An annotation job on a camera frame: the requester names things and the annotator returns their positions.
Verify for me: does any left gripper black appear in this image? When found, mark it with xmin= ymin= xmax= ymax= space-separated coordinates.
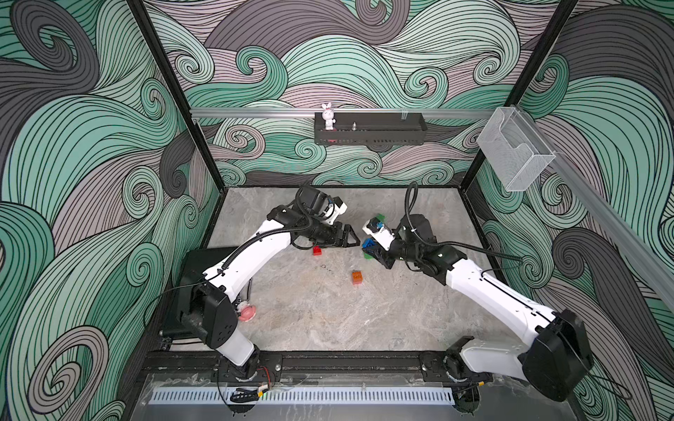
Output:
xmin=304 ymin=219 xmax=359 ymax=250

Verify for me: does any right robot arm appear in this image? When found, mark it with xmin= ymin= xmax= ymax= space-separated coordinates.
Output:
xmin=363 ymin=214 xmax=633 ymax=402

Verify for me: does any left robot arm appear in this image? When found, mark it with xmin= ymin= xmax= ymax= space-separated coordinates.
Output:
xmin=155 ymin=207 xmax=360 ymax=377

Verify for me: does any pink white small toy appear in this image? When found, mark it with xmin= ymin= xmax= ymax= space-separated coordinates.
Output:
xmin=238 ymin=305 xmax=256 ymax=322

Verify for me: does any white rabbit figurine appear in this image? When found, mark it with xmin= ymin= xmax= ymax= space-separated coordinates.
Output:
xmin=321 ymin=103 xmax=336 ymax=131

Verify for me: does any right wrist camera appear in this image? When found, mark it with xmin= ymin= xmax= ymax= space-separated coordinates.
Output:
xmin=363 ymin=218 xmax=395 ymax=251

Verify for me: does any black wall shelf tray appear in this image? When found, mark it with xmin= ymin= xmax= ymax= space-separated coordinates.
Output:
xmin=313 ymin=111 xmax=428 ymax=147

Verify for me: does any clear plastic wall box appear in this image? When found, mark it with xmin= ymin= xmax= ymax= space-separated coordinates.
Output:
xmin=477 ymin=106 xmax=556 ymax=192

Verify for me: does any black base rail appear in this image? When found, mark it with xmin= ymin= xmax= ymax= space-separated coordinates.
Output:
xmin=140 ymin=351 xmax=497 ymax=385

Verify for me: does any white slotted cable duct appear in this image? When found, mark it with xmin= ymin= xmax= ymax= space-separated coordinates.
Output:
xmin=148 ymin=386 xmax=455 ymax=406

